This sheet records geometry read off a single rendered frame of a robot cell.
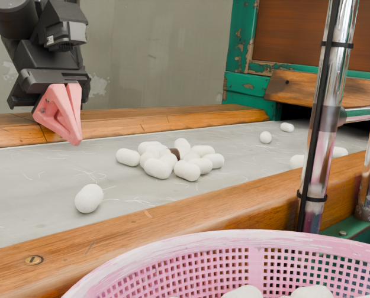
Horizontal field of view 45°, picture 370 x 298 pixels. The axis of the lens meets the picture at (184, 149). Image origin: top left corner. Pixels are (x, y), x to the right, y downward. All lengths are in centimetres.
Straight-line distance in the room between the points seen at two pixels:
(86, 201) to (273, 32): 79
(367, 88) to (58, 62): 57
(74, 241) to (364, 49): 80
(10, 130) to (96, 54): 234
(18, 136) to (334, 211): 41
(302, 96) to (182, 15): 162
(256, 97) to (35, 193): 74
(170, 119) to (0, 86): 194
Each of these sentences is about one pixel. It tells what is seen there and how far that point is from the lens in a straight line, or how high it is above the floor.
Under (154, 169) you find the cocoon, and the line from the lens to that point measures 50.
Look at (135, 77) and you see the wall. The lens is 280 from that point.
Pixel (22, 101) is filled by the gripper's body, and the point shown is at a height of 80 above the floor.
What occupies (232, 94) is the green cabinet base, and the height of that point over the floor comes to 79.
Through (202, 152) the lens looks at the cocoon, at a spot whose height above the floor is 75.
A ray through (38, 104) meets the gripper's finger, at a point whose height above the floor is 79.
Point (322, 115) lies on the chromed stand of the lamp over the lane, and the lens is 39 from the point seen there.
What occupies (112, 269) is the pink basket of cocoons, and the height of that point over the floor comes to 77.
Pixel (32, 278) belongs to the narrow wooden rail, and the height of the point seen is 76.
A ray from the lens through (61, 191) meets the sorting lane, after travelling 45.
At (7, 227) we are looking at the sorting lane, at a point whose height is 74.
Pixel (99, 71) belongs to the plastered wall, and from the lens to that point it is 297.
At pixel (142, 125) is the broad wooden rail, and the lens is 76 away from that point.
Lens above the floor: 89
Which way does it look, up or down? 13 degrees down
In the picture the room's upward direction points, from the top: 6 degrees clockwise
